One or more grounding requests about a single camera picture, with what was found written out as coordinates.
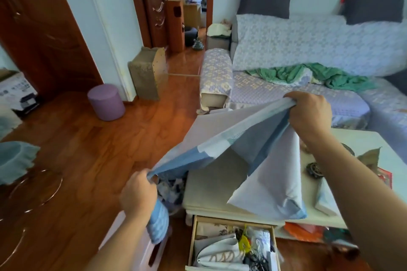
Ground person's left hand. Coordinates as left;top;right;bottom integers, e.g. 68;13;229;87
119;168;159;221

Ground person's right hand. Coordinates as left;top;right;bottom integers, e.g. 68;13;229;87
283;91;334;144

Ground blue patterned cloth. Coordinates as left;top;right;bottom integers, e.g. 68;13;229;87
146;97;308;246

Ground wooden drawer white front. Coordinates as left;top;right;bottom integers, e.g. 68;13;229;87
185;215;282;271

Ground beige floral tablecloth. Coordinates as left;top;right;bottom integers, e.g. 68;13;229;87
195;221;230;239

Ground white blue tissue pack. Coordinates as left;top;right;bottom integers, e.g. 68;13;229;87
315;177;343;217

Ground person's left forearm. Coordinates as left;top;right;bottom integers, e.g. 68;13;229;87
84;213;154;271

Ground person's right forearm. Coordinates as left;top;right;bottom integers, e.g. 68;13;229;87
304;133;407;271

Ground green blanket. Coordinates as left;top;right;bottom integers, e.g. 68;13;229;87
246;63;378;93

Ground dark patterned canister lid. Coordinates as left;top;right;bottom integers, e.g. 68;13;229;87
306;162;325;180

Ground pink plastic stool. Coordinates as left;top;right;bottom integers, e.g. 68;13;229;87
98;210;170;271

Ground cream marble table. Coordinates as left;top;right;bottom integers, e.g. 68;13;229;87
183;127;407;231

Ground purple quilted sofa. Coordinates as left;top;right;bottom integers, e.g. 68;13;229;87
198;13;407;167

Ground brown paper tea bag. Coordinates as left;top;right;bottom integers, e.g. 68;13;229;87
356;147;382;175

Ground red snack packet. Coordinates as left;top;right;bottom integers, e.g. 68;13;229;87
376;167;393;190

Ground purple cylindrical stool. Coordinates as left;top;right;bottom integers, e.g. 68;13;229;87
87;83;126;122

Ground yellow tape measure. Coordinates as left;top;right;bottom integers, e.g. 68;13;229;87
237;224;252;254

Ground orange plastic basin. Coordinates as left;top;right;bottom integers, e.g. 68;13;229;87
284;222;325;243

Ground grey side stool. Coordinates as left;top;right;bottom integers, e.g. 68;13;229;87
206;35;231;51

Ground olive brown perforated box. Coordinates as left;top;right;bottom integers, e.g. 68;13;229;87
128;46;169;102

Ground white blue printed bag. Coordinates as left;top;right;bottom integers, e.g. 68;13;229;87
248;228;272;254

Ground dark round basket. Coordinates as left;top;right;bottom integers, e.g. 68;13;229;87
184;26;200;47

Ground small white box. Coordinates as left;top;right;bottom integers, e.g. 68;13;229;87
266;250;279;271

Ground light wooden desk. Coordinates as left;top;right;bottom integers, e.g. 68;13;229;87
183;2;203;29

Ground white printed appliance box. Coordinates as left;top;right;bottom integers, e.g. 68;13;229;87
0;69;41;113

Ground orange brown wooden cabinet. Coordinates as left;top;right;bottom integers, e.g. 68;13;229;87
165;0;186;53

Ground dark brown wooden door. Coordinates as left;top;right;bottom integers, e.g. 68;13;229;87
0;0;104;102

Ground brown panelled inner door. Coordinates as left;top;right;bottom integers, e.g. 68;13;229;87
137;0;169;50

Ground metal wire leg table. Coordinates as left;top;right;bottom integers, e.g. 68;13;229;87
0;169;64;269

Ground tangled black cables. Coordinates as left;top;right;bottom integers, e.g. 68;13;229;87
243;250;270;271

